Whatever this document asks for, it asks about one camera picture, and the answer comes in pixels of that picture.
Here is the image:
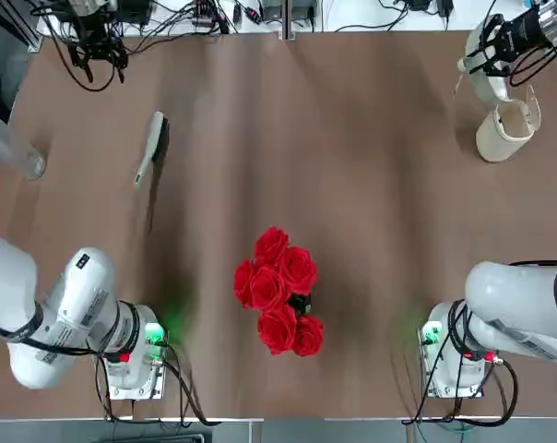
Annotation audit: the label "clear bottle blue lid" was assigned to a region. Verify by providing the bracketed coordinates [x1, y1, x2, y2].
[0, 113, 47, 181]

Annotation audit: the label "white brush black bristles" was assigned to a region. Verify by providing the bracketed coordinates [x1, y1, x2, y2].
[133, 111, 171, 192]

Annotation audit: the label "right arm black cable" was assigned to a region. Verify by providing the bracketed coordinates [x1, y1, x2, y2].
[400, 27, 557, 425]

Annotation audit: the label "aluminium corner rail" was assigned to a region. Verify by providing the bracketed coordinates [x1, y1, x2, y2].
[27, 13, 44, 52]

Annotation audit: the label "black ribbed power supply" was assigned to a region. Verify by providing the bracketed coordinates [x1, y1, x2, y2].
[262, 0, 316, 22]

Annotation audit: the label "aluminium profile post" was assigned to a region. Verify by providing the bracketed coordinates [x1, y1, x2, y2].
[281, 0, 296, 42]

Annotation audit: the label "small beige lidded bin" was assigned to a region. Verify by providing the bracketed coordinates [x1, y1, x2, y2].
[475, 85, 542, 163]

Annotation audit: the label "black flat docking box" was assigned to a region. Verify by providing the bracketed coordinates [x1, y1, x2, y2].
[56, 0, 153, 24]

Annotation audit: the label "black cable hub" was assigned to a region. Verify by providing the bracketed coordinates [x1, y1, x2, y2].
[193, 0, 229, 30]

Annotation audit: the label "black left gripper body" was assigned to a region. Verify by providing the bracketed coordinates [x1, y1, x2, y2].
[77, 19, 122, 60]

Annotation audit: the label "pale grey plastic dustpan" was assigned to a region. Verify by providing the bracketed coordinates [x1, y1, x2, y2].
[457, 20, 522, 110]

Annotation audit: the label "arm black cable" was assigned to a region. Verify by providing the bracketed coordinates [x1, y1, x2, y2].
[0, 317, 224, 425]
[400, 27, 557, 425]

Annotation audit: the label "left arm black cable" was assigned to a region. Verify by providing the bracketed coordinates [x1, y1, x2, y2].
[0, 317, 224, 425]

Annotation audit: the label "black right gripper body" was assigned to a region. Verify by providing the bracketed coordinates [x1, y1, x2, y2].
[501, 7, 546, 55]

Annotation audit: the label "red rose bouquet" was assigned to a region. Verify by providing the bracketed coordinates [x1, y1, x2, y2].
[233, 225, 325, 357]

